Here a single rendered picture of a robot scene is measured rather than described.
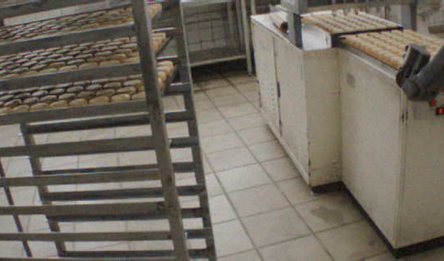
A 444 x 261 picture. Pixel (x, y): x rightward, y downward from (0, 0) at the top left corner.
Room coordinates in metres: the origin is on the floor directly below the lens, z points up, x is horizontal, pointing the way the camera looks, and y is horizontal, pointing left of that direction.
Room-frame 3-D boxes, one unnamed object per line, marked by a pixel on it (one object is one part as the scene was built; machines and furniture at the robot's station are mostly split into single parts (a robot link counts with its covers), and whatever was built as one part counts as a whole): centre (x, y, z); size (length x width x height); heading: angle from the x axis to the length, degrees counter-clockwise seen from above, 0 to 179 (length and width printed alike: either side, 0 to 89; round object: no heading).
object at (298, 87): (2.98, -0.74, 0.42); 1.28 x 0.72 x 0.84; 6
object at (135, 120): (1.52, 0.40, 0.87); 0.64 x 0.03 x 0.03; 83
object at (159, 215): (1.52, 0.40, 0.51); 0.64 x 0.03 x 0.03; 83
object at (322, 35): (2.96, -0.53, 0.88); 1.28 x 0.01 x 0.07; 6
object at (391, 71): (2.61, -0.63, 0.87); 2.01 x 0.03 x 0.07; 6
